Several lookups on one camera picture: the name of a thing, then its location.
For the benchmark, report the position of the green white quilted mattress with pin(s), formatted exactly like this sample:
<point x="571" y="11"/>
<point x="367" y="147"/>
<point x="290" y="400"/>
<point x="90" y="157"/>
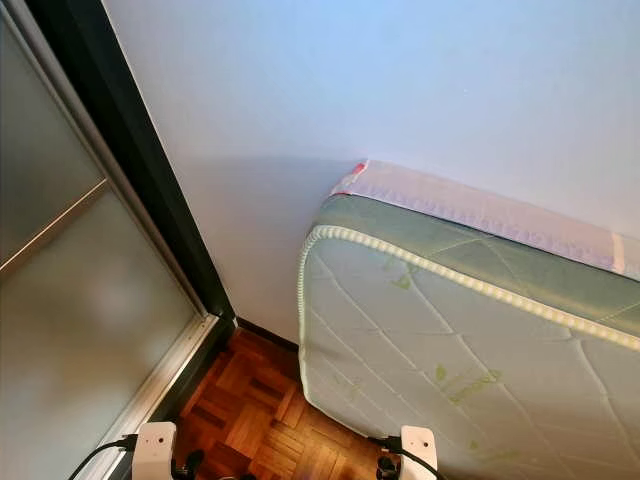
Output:
<point x="440" y="370"/>

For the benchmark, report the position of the dark wooden baseboard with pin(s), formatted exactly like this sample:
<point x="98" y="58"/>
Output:
<point x="268" y="335"/>

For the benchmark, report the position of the frosted glass wardrobe door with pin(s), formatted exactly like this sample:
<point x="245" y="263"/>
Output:
<point x="80" y="330"/>

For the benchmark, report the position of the pink white wrapped mattress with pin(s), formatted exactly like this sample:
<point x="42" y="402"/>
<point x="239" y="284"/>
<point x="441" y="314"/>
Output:
<point x="460" y="210"/>

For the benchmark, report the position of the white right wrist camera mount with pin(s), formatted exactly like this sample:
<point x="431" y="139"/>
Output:
<point x="418" y="452"/>

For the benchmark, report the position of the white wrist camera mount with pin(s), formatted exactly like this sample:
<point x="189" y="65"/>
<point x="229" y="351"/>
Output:
<point x="156" y="452"/>
<point x="418" y="452"/>

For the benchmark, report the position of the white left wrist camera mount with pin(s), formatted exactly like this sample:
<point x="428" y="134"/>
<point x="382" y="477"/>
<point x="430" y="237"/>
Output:
<point x="156" y="452"/>

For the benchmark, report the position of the black wardrobe frame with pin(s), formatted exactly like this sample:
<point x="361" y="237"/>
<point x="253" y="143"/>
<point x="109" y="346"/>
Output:
<point x="130" y="130"/>

